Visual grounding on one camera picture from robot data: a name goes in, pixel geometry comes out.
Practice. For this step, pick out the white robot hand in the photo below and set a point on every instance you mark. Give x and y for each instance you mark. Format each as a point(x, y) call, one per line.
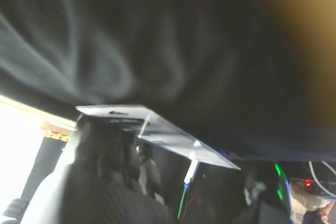
point(105, 187)

